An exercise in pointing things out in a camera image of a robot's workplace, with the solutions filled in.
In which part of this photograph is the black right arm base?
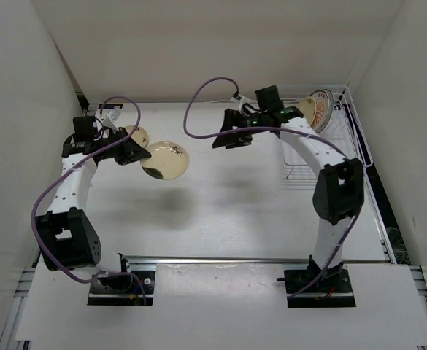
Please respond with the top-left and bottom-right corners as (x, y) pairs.
(277, 258), (356, 308)

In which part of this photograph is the cream plate with orange pattern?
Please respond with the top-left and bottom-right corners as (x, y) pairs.
(297, 90), (328, 133)

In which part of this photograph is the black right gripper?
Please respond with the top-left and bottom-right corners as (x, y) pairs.
(212, 109), (267, 149)

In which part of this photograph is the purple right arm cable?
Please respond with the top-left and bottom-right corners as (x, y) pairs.
(182, 77), (362, 300)

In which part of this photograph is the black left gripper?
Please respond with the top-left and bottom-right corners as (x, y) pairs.
(95, 127), (150, 166)

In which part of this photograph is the black label sticker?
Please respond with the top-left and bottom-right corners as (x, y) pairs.
(98, 103), (123, 109)

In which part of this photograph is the aluminium frame rail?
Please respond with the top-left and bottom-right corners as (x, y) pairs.
(125, 254), (396, 265)

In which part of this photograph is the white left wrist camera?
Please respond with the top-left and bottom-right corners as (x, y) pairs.
(102, 109), (120, 130)

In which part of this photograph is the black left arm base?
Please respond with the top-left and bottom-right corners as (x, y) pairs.
(87, 270), (155, 307)

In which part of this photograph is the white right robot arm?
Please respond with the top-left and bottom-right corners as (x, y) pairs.
(213, 85), (364, 292)

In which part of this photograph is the white wire dish rack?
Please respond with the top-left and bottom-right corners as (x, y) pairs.
(277, 84), (374, 186)

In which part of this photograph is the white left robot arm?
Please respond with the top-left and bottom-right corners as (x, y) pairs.
(34, 116), (151, 292)

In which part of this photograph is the cream plate with dark print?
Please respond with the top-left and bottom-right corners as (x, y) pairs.
(140, 141), (190, 180)

